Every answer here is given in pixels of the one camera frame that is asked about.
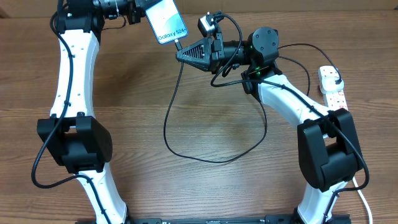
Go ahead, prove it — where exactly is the white power strip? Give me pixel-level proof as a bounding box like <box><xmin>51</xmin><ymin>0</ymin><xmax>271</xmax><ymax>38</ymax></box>
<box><xmin>318</xmin><ymin>65</ymin><xmax>348</xmax><ymax>110</ymax></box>

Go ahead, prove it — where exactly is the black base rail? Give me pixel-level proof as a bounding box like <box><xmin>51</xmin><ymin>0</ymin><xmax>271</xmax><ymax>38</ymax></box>
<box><xmin>127</xmin><ymin>215</ymin><xmax>294</xmax><ymax>224</ymax></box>

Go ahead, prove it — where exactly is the black USB charging cable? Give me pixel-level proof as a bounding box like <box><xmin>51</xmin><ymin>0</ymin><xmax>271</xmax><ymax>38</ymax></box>
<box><xmin>163</xmin><ymin>39</ymin><xmax>343</xmax><ymax>164</ymax></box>

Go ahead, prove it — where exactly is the blue Galaxy smartphone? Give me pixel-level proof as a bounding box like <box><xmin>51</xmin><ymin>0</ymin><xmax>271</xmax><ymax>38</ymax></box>
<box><xmin>146</xmin><ymin>0</ymin><xmax>188</xmax><ymax>44</ymax></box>

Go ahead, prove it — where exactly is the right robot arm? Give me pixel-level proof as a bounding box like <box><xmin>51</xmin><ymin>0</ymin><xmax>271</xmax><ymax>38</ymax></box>
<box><xmin>176</xmin><ymin>26</ymin><xmax>368</xmax><ymax>223</ymax></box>

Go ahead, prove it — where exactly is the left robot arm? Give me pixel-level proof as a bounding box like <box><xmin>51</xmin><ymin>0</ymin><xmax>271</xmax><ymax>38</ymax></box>
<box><xmin>31</xmin><ymin>0</ymin><xmax>156</xmax><ymax>223</ymax></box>

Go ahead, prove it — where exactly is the white charger plug adapter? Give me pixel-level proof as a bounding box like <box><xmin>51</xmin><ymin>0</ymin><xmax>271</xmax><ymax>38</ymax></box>
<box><xmin>320</xmin><ymin>77</ymin><xmax>345</xmax><ymax>94</ymax></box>

